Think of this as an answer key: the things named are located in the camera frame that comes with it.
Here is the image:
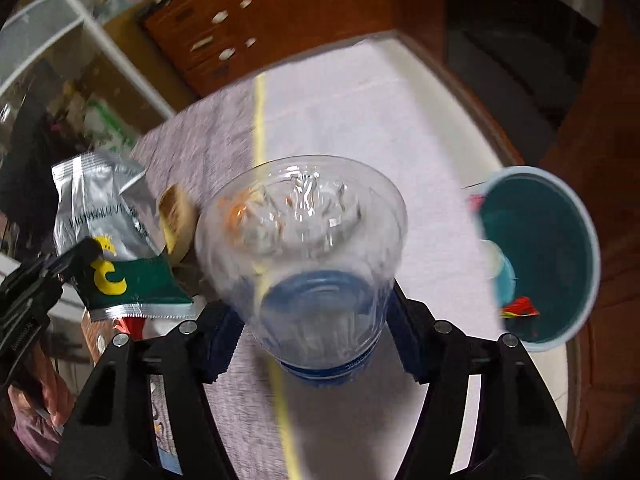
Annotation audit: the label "silver green snack bag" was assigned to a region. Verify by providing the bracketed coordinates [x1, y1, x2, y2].
[51, 151, 196, 321]

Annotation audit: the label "red soda can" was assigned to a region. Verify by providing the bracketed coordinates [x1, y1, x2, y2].
[114, 318, 177, 340]

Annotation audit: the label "red plastic snack bag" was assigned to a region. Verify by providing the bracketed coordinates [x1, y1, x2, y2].
[500, 296, 540, 318]

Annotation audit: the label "clear bottle blue label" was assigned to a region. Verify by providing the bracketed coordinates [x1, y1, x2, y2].
[194, 155, 408, 385]

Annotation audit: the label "teal trash bin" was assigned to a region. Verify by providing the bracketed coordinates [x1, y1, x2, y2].
[478, 166, 601, 352]

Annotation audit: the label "wooden kitchen cabinets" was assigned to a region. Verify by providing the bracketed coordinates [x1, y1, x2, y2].
[141, 0, 639, 468]

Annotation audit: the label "brown paper sleeve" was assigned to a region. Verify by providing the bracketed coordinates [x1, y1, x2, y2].
[157, 184, 198, 268]

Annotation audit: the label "green white sack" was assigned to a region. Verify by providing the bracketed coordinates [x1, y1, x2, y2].
[84, 96, 140, 156]

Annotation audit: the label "glass sliding door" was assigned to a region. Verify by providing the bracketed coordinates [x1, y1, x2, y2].
[1, 0, 176, 158]

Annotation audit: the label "built-in black oven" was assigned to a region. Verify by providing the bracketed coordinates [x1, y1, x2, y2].
[445, 0, 603, 166]

